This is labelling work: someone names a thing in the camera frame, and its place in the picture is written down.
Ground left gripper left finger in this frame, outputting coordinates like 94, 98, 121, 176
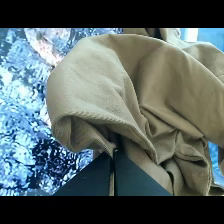
53, 151, 113, 197

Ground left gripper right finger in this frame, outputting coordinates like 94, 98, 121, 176
113, 148, 173, 197

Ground brown garment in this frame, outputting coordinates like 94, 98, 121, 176
45, 28, 224, 197

